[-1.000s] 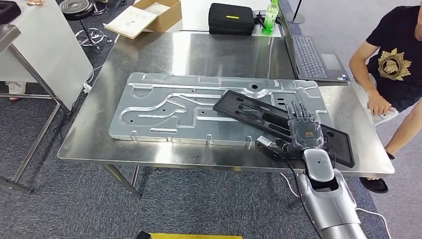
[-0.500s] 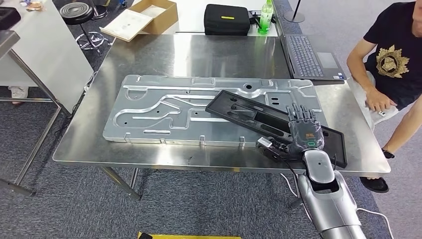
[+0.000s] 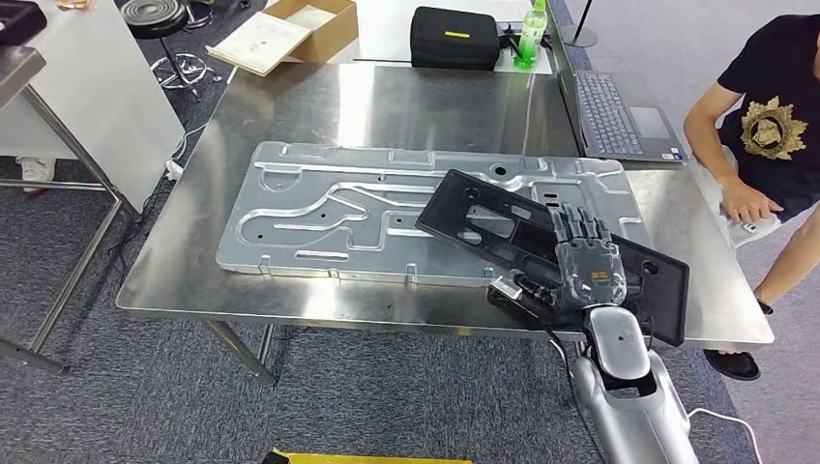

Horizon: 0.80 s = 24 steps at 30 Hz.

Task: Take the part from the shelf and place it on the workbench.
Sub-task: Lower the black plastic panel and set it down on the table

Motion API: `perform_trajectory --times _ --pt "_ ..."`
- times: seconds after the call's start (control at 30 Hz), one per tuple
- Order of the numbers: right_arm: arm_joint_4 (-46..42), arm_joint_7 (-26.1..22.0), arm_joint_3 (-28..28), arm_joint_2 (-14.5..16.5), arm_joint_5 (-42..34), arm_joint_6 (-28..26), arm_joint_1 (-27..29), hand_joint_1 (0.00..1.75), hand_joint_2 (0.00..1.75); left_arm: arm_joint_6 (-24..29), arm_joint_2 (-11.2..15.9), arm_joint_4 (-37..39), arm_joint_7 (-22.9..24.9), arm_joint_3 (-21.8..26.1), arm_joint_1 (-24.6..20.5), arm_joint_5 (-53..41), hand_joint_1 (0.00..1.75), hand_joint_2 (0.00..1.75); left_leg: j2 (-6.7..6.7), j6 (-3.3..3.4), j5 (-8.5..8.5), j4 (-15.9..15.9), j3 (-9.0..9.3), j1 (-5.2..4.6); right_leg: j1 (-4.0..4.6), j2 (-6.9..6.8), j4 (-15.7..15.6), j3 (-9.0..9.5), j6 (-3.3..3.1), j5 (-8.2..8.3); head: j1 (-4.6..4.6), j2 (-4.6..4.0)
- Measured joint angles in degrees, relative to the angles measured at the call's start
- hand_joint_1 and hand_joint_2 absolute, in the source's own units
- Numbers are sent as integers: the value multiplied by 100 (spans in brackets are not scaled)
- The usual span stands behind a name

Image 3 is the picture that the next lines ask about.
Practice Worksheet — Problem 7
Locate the grey laptop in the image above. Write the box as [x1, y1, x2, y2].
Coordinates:
[543, 0, 690, 165]

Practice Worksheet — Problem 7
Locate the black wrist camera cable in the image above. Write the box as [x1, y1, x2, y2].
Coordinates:
[543, 327, 604, 464]

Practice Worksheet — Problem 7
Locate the stamped sheet metal plate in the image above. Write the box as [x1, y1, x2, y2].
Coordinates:
[215, 139, 656, 289]

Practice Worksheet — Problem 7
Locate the black foam tray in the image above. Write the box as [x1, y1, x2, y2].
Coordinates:
[0, 0, 50, 46]

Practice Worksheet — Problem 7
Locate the black carrying case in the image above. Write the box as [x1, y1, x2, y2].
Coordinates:
[409, 5, 503, 73]

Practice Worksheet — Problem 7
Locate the white desk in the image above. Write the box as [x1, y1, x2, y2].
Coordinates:
[0, 0, 188, 215]

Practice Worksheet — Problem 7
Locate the white floor cable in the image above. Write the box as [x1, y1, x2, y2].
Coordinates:
[688, 407, 764, 464]

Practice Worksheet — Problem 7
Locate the green plastic bottle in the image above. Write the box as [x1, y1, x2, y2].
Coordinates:
[513, 0, 551, 71]

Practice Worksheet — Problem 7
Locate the black plastic panel part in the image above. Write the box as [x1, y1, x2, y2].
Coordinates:
[414, 168, 691, 349]

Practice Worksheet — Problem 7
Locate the black floor cable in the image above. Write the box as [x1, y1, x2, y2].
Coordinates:
[103, 190, 162, 272]

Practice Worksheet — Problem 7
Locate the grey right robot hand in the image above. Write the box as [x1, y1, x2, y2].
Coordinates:
[512, 202, 630, 315]

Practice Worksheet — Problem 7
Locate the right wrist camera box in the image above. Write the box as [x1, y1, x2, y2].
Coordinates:
[485, 275, 582, 332]

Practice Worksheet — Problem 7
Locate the person's right hand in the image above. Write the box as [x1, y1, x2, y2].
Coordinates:
[719, 178, 785, 224]

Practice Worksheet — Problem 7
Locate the grey sign stand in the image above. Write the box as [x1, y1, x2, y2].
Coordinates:
[561, 0, 600, 50]

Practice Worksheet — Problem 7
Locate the white foam board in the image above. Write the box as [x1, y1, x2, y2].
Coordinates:
[205, 11, 314, 78]

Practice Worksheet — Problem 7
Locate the cardboard box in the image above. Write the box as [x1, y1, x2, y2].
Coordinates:
[204, 0, 361, 78]

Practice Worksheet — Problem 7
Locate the person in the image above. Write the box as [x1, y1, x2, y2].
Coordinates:
[681, 12, 820, 384]
[15, 155, 58, 195]

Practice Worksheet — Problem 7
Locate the white adapter cable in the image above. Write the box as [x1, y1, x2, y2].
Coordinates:
[168, 121, 210, 165]

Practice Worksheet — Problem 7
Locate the black stool with chrome base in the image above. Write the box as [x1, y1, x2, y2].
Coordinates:
[119, 0, 224, 102]

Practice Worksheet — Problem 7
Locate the stainless steel workbench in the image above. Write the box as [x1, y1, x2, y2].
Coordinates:
[114, 62, 777, 390]

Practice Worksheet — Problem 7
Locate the stainless steel side table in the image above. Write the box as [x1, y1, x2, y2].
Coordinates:
[0, 43, 141, 378]

